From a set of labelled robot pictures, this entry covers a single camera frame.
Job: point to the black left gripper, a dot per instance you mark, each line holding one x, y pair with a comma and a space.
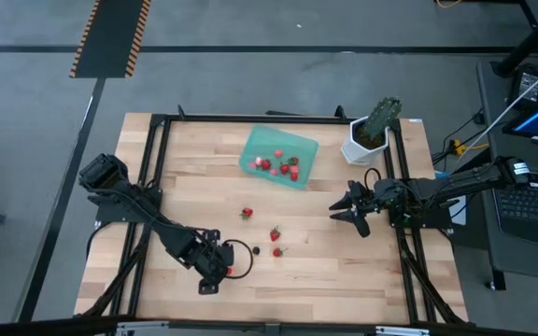
210, 261

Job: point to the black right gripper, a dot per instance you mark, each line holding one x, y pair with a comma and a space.
364, 203

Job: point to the red plastic strawberry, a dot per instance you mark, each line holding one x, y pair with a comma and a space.
284, 169
293, 161
277, 252
293, 177
247, 212
274, 235

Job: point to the red round plastic tomato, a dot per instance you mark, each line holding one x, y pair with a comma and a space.
265, 164

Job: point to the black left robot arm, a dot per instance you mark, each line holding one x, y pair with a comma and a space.
171, 235

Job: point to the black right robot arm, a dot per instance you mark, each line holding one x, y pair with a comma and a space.
460, 182

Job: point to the black plastic cherry green stem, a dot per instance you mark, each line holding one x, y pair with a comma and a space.
256, 251

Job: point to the white faceted plant pot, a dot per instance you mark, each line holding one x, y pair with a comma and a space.
350, 151

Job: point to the green cactus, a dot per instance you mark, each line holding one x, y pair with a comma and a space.
383, 116

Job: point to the teal translucent plastic container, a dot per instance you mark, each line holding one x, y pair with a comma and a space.
269, 140

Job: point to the white paper sheet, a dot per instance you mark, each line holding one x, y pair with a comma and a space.
459, 210

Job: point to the yellow power plug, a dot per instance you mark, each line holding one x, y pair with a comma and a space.
457, 148

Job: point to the dark grey desk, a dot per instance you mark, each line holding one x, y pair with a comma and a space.
521, 261

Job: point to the black laptop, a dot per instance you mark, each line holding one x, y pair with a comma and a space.
530, 205

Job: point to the black power adapter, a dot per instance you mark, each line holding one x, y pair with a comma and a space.
527, 86

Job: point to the black hazard-striped floor mat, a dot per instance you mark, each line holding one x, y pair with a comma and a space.
110, 37

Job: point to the black metal stand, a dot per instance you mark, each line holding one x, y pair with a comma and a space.
530, 42

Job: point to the black aluminium table frame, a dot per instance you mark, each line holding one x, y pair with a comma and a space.
250, 118

